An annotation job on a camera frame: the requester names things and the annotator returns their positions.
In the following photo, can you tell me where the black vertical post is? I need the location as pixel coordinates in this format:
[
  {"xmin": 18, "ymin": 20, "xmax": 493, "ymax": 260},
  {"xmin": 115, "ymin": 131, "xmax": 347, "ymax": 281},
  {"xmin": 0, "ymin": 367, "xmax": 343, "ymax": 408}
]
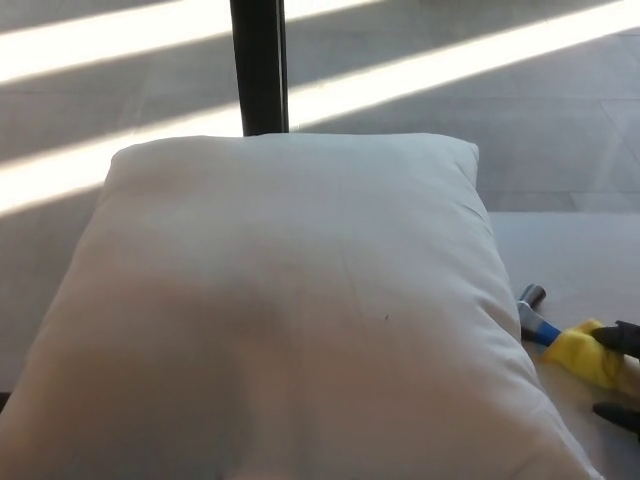
[{"xmin": 228, "ymin": 0, "xmax": 291, "ymax": 138}]

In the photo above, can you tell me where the yellow cloth wrap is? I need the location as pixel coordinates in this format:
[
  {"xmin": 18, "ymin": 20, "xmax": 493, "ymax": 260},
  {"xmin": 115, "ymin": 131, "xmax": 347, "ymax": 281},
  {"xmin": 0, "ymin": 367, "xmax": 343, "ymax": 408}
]
[{"xmin": 541, "ymin": 318, "xmax": 629, "ymax": 390}]

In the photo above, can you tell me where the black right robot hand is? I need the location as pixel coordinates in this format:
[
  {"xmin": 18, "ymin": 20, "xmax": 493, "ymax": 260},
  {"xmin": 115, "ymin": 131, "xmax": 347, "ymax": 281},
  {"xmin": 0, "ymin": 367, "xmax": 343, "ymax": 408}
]
[{"xmin": 590, "ymin": 320, "xmax": 640, "ymax": 432}]

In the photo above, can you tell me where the claw hammer with blue neck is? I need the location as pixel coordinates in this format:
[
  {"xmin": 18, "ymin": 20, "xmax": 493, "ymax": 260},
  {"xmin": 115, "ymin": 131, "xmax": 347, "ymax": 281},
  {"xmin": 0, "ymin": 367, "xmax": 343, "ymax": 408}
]
[{"xmin": 519, "ymin": 282, "xmax": 640, "ymax": 402}]

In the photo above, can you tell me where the white square pillow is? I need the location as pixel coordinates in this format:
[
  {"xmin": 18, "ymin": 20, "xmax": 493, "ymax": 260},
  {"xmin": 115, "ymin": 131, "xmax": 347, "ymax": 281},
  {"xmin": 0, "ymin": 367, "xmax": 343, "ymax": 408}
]
[{"xmin": 0, "ymin": 131, "xmax": 609, "ymax": 480}]

